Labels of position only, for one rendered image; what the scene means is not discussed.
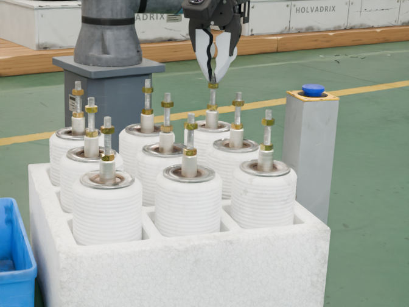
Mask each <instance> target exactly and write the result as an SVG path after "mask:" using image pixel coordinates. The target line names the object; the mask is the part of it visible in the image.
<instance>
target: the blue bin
mask: <svg viewBox="0 0 409 307"><path fill-rule="evenodd" d="M36 277H37V264H36V261H35V258H34V255H33V252H32V249H31V246H30V242H29V239H28V237H27V233H26V230H25V228H24V224H23V220H22V218H21V215H20V212H19V209H18V205H17V202H16V200H15V199H13V198H9V197H5V198H0V307H34V290H35V278H36Z"/></svg>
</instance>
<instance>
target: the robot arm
mask: <svg viewBox="0 0 409 307"><path fill-rule="evenodd" d="M246 2H248V10H247V16H245V12H246ZM242 4H244V5H243V12H241V6H242ZM81 11H82V25H81V29H80V32H79V36H78V39H77V42H76V45H75V48H74V61H75V62H76V63H78V64H81V65H88V66H99V67H123V66H134V65H138V64H141V63H142V49H141V45H140V42H139V39H138V35H137V33H136V29H135V14H136V13H149V14H174V15H178V14H184V18H189V19H190V20H189V36H190V39H191V43H192V47H193V50H194V52H195V55H196V58H197V61H198V64H199V65H200V68H201V70H202V72H203V74H204V76H205V78H206V79H207V81H209V82H210V81H211V76H212V68H211V58H213V56H214V53H215V44H216V47H217V49H218V54H217V56H216V58H215V62H216V67H215V71H214V76H215V82H217V83H218V82H219V81H221V79H222V78H223V77H224V75H225V74H226V72H227V70H228V68H229V66H230V63H231V62H232V61H233V60H234V59H235V58H236V55H237V47H236V45H237V43H238V42H239V40H240V36H241V33H242V25H241V23H240V18H241V17H243V24H246V23H249V18H250V0H81ZM210 25H212V26H218V27H219V29H220V30H225V31H224V32H223V33H221V34H220V35H218V36H217V37H216V39H215V44H214V43H213V34H211V28H210Z"/></svg>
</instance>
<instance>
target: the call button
mask: <svg viewBox="0 0 409 307"><path fill-rule="evenodd" d="M302 91H303V92H304V94H305V95H308V96H321V95H322V93H323V92H324V87H323V86H322V85H317V84H305V85H303V86H302Z"/></svg>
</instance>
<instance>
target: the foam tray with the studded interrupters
mask: <svg viewBox="0 0 409 307"><path fill-rule="evenodd" d="M28 171H29V206H30V241H31V249H32V252H33V255H34V258H35V261H36V264H37V280H38V284H39V287H40V291H41V296H42V299H43V303H44V307H323V303H324V291H325V284H326V272H327V260H328V254H329V241H330V228H329V227H328V226H327V225H326V224H324V223H323V222H321V221H320V220H319V219H318V218H317V217H315V216H314V215H313V214H312V213H310V212H309V211H308V210H306V209H305V208H304V207H303V206H302V205H300V204H299V203H298V202H297V201H295V208H294V209H295V210H294V218H293V225H285V226H278V227H267V228H255V229H244V228H241V227H239V226H238V225H237V223H236V222H235V221H234V220H233V219H232V218H231V217H230V211H231V210H230V209H231V200H222V202H221V204H222V205H221V214H220V215H221V217H220V232H219V233H208V234H201V235H189V236H178V237H171V238H168V237H164V236H162V235H161V234H160V232H159V231H158V229H157V228H156V227H155V206H142V235H141V236H142V238H141V241H130V242H118V243H112V244H100V245H88V246H79V245H77V244H76V242H75V239H74V237H73V220H72V218H73V216H72V214H73V213H64V212H63V210H62V208H61V205H60V204H61V202H60V200H61V198H60V196H61V195H60V193H61V192H60V186H52V183H51V177H50V176H51V175H50V163H41V164H30V165H29V166H28Z"/></svg>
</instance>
